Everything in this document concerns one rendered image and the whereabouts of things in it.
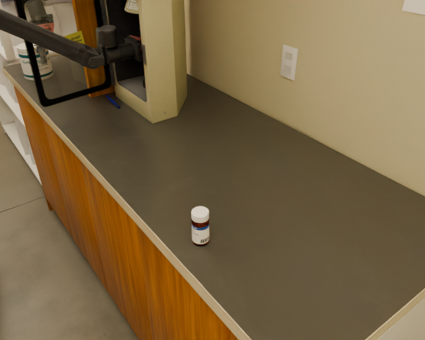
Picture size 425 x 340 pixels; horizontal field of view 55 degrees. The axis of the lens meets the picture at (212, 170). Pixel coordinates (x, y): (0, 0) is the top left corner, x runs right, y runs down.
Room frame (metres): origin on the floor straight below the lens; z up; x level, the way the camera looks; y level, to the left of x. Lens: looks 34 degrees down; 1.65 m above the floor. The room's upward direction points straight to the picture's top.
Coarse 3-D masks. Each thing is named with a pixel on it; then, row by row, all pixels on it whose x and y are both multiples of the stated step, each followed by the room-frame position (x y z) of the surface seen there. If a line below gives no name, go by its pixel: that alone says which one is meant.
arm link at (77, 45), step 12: (0, 12) 1.29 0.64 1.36; (0, 24) 1.28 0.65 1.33; (12, 24) 1.30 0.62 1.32; (24, 24) 1.31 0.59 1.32; (24, 36) 1.31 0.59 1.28; (36, 36) 1.33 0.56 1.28; (48, 36) 1.34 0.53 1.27; (60, 36) 1.37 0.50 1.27; (48, 48) 1.34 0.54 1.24; (60, 48) 1.36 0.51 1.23; (72, 48) 1.37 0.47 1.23; (84, 48) 1.40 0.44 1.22; (72, 60) 1.37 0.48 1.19; (84, 60) 1.39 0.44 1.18
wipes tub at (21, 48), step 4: (20, 44) 1.89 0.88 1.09; (24, 44) 1.89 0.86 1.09; (20, 48) 1.83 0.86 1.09; (24, 48) 1.83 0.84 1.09; (20, 52) 1.83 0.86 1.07; (24, 52) 1.82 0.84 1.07; (20, 56) 1.83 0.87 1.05; (24, 56) 1.82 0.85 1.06; (20, 60) 1.84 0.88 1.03; (24, 60) 1.82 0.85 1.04; (28, 60) 1.82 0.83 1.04; (24, 64) 1.82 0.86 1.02; (28, 64) 1.82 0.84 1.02; (24, 68) 1.83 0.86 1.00; (28, 68) 1.82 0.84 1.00; (24, 72) 1.83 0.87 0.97; (28, 72) 1.82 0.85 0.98; (24, 76) 1.85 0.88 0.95; (28, 76) 1.82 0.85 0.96; (32, 76) 1.82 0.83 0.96
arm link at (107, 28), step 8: (96, 32) 1.44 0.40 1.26; (104, 32) 1.43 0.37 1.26; (112, 32) 1.43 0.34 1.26; (96, 40) 1.45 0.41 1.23; (104, 40) 1.43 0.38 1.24; (112, 40) 1.43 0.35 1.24; (96, 48) 1.47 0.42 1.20; (96, 56) 1.40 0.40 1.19; (96, 64) 1.40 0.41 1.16; (104, 64) 1.41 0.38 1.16
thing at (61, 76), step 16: (32, 0) 1.45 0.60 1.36; (48, 0) 1.49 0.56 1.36; (64, 0) 1.52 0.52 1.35; (80, 0) 1.57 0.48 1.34; (32, 16) 1.44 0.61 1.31; (48, 16) 1.48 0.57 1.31; (64, 16) 1.52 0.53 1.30; (80, 16) 1.56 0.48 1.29; (64, 32) 1.51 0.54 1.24; (80, 32) 1.55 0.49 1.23; (48, 64) 1.45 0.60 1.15; (64, 64) 1.49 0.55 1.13; (48, 80) 1.44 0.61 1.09; (64, 80) 1.48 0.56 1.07; (80, 80) 1.53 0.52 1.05; (96, 80) 1.57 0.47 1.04; (48, 96) 1.43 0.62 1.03
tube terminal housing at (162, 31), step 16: (144, 0) 1.39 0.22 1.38; (160, 0) 1.42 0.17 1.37; (176, 0) 1.52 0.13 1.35; (144, 16) 1.38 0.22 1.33; (160, 16) 1.42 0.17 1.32; (176, 16) 1.51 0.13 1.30; (144, 32) 1.38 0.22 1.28; (160, 32) 1.42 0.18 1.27; (176, 32) 1.50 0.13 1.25; (160, 48) 1.41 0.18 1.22; (176, 48) 1.48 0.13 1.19; (144, 64) 1.40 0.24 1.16; (160, 64) 1.41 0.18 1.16; (176, 64) 1.47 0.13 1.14; (160, 80) 1.41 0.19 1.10; (176, 80) 1.46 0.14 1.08; (128, 96) 1.53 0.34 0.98; (160, 96) 1.41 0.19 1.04; (176, 96) 1.45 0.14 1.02; (144, 112) 1.43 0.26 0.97; (160, 112) 1.40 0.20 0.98; (176, 112) 1.44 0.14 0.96
